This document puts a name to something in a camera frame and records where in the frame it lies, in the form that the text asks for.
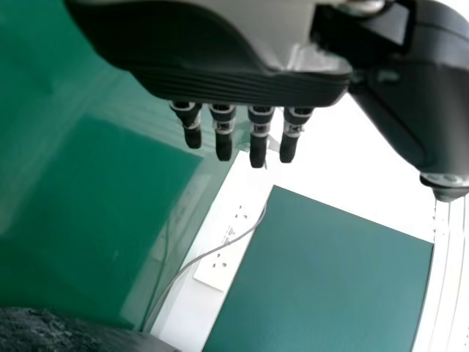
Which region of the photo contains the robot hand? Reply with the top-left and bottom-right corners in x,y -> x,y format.
64,0 -> 469,203

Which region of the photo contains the white socket strip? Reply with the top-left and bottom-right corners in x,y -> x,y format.
193,197 -> 270,293

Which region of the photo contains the dark grey textured object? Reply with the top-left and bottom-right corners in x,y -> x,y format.
0,306 -> 173,352

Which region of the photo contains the grey cable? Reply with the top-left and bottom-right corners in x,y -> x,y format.
141,201 -> 268,334

